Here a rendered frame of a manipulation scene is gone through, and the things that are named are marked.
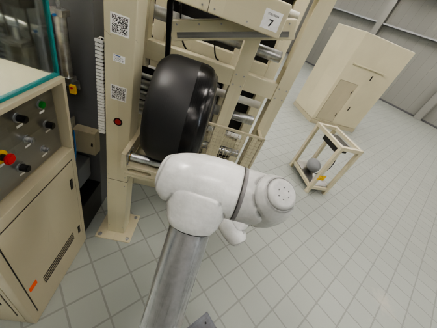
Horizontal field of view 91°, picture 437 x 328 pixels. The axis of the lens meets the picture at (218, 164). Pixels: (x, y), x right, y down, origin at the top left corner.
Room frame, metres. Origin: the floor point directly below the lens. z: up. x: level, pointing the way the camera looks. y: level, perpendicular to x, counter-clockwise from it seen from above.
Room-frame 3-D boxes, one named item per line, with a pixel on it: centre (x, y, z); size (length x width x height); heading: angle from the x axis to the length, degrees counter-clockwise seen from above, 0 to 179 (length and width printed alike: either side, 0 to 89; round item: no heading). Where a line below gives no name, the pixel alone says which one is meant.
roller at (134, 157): (0.90, 0.31, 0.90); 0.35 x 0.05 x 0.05; 101
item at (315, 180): (2.79, -1.33, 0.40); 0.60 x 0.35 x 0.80; 22
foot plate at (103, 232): (0.97, 0.59, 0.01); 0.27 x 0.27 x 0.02; 11
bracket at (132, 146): (1.00, 0.51, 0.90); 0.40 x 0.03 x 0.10; 11
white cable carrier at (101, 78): (0.92, 0.66, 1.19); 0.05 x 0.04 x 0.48; 11
